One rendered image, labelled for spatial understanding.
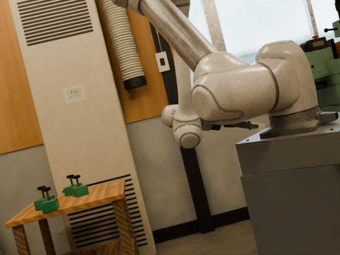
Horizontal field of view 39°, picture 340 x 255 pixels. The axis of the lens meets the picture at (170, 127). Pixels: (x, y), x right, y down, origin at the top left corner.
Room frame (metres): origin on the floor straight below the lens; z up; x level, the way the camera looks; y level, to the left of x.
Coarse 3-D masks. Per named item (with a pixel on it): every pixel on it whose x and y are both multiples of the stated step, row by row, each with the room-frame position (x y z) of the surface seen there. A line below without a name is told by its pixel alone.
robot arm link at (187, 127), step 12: (180, 60) 1.87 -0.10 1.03; (180, 72) 1.86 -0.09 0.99; (180, 84) 1.85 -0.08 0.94; (180, 96) 1.85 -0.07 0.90; (180, 108) 1.86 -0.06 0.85; (192, 108) 1.86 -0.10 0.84; (180, 120) 1.85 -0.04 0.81; (192, 120) 1.85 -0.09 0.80; (180, 132) 1.83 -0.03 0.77; (192, 132) 1.82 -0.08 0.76; (180, 144) 1.84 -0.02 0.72; (192, 144) 1.84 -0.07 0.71
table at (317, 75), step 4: (332, 60) 2.03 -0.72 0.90; (336, 60) 1.99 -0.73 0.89; (328, 64) 2.07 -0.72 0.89; (332, 64) 2.03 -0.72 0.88; (336, 64) 2.00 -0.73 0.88; (328, 68) 2.08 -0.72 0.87; (332, 68) 2.04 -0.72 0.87; (336, 68) 2.01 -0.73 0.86; (316, 72) 2.06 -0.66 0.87; (320, 72) 2.06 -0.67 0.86; (324, 72) 2.06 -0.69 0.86; (328, 72) 2.06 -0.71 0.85; (332, 72) 2.05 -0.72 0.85; (336, 72) 2.01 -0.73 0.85; (316, 76) 2.06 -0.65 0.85; (320, 76) 2.06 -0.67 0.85; (324, 76) 2.06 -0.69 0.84
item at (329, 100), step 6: (336, 84) 2.04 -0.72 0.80; (318, 90) 2.22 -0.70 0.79; (324, 90) 2.16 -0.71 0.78; (330, 90) 2.10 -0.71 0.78; (336, 90) 2.05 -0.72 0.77; (318, 96) 2.23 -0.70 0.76; (324, 96) 2.17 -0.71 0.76; (330, 96) 2.12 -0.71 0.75; (336, 96) 2.06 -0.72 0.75; (318, 102) 2.25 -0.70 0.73; (324, 102) 2.19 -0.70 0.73; (330, 102) 2.13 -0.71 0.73; (336, 102) 2.07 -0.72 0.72
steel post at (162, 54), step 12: (156, 36) 3.31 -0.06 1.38; (156, 48) 3.31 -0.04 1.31; (168, 48) 3.32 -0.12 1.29; (156, 60) 3.28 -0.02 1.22; (168, 60) 3.31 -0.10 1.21; (168, 72) 3.31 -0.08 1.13; (168, 84) 3.31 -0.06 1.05; (168, 96) 3.31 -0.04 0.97; (192, 156) 3.31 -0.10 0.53; (192, 168) 3.31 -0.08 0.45; (192, 180) 3.31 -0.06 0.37; (192, 192) 3.31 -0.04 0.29; (204, 192) 3.32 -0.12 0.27; (204, 204) 3.31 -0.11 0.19; (204, 216) 3.31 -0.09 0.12; (204, 228) 3.31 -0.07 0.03
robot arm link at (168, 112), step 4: (164, 108) 2.02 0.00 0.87; (168, 108) 2.01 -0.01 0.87; (172, 108) 2.01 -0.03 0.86; (176, 108) 2.01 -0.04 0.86; (164, 112) 2.01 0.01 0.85; (168, 112) 2.00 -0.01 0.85; (172, 112) 1.99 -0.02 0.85; (176, 112) 1.99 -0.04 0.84; (164, 116) 2.00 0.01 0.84; (168, 116) 1.99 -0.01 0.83; (172, 116) 1.99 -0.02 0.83; (164, 120) 2.01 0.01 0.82; (168, 120) 2.00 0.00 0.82; (172, 120) 2.00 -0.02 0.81; (164, 124) 2.03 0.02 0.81; (168, 124) 2.01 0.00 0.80; (172, 124) 2.01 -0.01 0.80; (172, 128) 2.04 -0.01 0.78
